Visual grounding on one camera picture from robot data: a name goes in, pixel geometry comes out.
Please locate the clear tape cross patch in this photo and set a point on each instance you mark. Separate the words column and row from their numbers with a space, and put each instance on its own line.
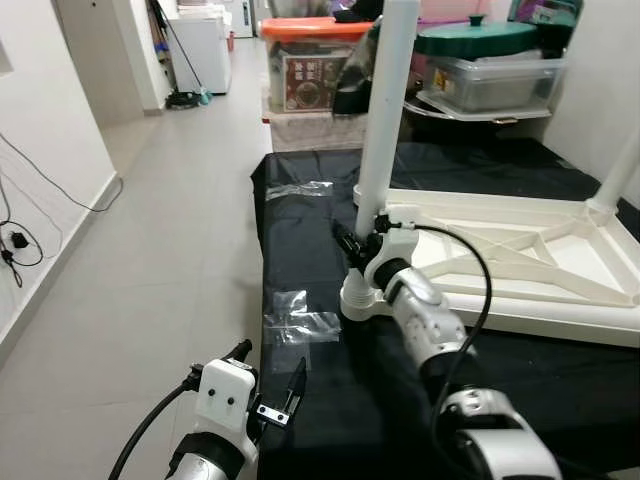
column 302, row 320

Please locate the clear tape strip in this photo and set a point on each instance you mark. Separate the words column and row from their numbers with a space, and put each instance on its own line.
column 300, row 189

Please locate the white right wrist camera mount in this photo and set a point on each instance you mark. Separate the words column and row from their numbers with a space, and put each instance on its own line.
column 395, row 245

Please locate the clear plastic storage container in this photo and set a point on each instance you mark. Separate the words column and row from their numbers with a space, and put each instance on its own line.
column 500, row 85

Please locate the silver right arm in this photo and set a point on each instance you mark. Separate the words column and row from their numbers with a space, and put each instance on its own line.
column 430, row 320

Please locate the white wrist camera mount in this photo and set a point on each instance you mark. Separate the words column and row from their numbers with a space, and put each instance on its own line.
column 225, row 395
column 395, row 245

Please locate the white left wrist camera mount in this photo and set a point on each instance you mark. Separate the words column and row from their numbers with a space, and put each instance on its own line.
column 225, row 395

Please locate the beige cloth covered bench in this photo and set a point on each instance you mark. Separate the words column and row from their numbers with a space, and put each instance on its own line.
column 310, row 132

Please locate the black table cloth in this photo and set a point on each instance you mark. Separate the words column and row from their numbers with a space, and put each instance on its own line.
column 560, row 400

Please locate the black round wok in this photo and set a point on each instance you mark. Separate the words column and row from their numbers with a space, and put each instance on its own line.
column 470, row 125

